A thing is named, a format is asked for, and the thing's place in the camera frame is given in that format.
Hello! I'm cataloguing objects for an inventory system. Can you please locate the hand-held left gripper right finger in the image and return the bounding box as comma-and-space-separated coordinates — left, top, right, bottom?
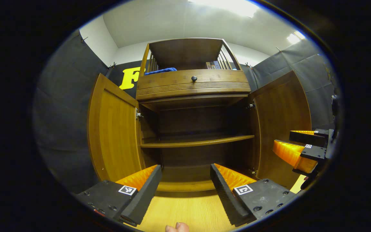
210, 163, 299, 227

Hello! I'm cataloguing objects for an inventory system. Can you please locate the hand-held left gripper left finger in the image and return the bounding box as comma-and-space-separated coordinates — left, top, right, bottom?
76, 164, 162, 227

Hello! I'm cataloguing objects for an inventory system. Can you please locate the wooden cabinet door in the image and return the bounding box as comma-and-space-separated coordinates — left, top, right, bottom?
87, 73, 146, 182
248, 70, 312, 190

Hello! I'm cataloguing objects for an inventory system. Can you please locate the wooden double-door shoe cabinet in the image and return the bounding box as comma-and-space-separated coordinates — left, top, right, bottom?
87, 38, 312, 194

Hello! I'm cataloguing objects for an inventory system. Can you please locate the wooden cabinet drawer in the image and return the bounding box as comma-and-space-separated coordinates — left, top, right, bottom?
136, 69, 251, 101

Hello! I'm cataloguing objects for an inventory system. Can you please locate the wooden inner shelf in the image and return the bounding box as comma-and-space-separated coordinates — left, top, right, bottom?
140, 135, 255, 149

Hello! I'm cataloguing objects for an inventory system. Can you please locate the small ceiling light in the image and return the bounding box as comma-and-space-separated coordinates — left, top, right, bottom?
286, 31, 306, 44

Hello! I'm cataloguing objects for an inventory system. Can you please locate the black backdrop cloth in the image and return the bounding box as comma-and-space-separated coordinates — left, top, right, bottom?
33, 29, 342, 194

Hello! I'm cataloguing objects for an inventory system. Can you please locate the blue cloth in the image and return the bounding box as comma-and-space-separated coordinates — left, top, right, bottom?
144, 67, 177, 75

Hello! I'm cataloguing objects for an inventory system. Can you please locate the large ceiling light panel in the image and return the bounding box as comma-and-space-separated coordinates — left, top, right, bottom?
189, 0, 260, 18

